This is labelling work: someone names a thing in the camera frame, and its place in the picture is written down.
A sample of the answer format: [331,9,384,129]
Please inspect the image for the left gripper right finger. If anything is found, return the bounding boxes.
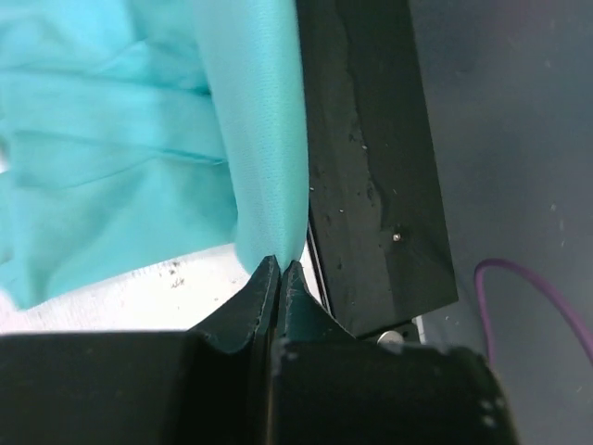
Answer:
[276,261,356,342]

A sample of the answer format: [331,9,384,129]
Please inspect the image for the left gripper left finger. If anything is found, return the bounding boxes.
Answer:
[187,256,281,355]

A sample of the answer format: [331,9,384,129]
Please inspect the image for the teal t shirt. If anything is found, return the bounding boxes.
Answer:
[1,1,309,309]

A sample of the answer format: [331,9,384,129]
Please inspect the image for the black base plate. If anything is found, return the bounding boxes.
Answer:
[296,1,458,341]

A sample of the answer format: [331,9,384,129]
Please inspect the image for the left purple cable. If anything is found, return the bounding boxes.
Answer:
[473,258,593,367]

